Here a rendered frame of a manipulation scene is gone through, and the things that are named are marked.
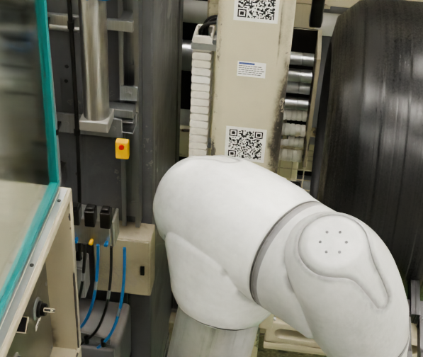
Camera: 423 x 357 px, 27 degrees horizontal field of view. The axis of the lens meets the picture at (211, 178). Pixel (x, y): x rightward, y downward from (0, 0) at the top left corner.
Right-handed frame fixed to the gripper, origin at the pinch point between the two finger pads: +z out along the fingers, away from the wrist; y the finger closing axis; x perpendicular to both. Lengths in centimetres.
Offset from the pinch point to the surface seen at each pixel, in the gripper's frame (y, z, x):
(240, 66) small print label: 34, 29, -23
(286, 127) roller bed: 25, 58, 24
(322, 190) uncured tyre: 17.9, 12.4, -12.0
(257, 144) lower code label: 30.1, 25.2, -7.5
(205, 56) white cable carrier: 41, 31, -23
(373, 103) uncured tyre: 11.7, 19.9, -27.0
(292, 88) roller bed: 25, 62, 14
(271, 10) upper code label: 30, 32, -34
